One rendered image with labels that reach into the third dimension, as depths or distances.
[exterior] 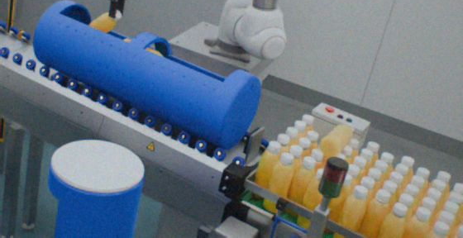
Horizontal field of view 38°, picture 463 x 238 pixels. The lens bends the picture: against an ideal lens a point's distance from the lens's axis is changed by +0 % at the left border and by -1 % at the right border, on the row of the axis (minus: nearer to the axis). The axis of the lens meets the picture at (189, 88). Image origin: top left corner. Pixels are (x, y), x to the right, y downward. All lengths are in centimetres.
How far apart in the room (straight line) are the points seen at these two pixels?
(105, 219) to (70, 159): 21
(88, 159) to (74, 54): 62
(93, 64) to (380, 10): 288
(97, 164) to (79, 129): 65
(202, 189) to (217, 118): 29
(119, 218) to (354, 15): 334
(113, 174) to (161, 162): 49
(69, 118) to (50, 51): 27
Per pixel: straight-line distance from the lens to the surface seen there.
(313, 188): 213
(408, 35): 498
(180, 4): 400
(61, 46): 259
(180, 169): 242
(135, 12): 416
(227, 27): 283
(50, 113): 274
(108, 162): 204
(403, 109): 515
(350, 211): 211
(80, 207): 195
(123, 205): 198
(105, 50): 248
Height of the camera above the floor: 212
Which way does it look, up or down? 24 degrees down
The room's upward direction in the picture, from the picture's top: 12 degrees clockwise
